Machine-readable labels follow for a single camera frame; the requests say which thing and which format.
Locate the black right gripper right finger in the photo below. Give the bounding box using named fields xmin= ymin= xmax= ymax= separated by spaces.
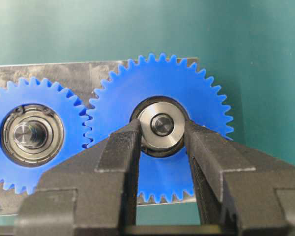
xmin=184 ymin=120 xmax=295 ymax=236

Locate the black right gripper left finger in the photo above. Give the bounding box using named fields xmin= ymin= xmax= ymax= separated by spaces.
xmin=14 ymin=119 xmax=141 ymax=236

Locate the metal flanged washer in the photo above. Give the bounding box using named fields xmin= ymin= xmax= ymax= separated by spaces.
xmin=138 ymin=102 xmax=185 ymax=151

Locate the small gear steel shaft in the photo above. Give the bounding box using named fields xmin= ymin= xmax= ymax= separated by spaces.
xmin=13 ymin=122 xmax=46 ymax=149

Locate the large gear steel shaft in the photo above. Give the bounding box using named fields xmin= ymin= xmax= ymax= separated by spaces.
xmin=152 ymin=116 xmax=173 ymax=136

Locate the large blue plastic gear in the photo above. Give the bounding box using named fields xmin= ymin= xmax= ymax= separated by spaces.
xmin=86 ymin=54 xmax=233 ymax=203

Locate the small blue plastic gear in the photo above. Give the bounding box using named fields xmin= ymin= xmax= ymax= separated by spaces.
xmin=0 ymin=77 xmax=88 ymax=194

